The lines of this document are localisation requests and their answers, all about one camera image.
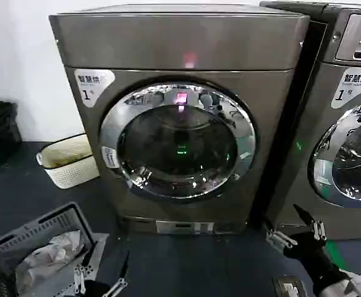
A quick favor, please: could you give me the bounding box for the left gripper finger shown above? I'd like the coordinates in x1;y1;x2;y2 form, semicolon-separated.
103;249;130;297
73;246;93;294

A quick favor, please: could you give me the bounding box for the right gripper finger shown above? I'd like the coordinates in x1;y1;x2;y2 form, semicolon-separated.
265;215;294;249
292;203;326;242

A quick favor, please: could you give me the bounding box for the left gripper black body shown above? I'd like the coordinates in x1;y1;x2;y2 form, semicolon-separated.
80;279;114;297

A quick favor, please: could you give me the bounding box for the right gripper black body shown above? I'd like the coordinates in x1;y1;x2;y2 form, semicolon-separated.
282;230;349;293

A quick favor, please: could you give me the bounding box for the pale grey crumpled garment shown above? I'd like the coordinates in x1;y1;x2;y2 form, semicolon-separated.
14;230;89;295

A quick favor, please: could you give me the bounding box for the small dark metal box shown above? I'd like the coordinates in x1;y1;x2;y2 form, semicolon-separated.
272;275;305;297

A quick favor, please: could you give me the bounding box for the round glass washer door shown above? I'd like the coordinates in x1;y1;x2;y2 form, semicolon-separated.
310;92;361;209

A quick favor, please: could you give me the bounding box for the dark grey slotted laundry basket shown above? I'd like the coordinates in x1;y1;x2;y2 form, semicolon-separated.
0;202;110;297

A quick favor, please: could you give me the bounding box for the grey front-load washing machine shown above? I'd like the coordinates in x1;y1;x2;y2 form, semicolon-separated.
258;0;361;243

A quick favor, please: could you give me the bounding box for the cream perforated laundry basket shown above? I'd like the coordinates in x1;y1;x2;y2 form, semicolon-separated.
36;133;100;190

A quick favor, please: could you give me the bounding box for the small blue white sticker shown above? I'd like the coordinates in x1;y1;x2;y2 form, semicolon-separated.
101;145;120;170

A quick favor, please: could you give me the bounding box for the white washer label sticker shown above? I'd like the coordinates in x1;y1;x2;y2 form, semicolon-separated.
330;65;361;109

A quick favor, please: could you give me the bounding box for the round glass dryer door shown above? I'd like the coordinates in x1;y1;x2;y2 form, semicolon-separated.
99;80;257;205

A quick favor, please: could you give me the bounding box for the silver detergent drawer panel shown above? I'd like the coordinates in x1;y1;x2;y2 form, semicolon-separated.
334;12;361;62

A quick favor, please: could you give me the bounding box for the white number label sticker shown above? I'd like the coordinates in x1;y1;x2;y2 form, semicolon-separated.
73;69;116;108

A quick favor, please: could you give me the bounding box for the grey front-load dryer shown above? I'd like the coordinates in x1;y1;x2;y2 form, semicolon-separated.
48;11;311;236

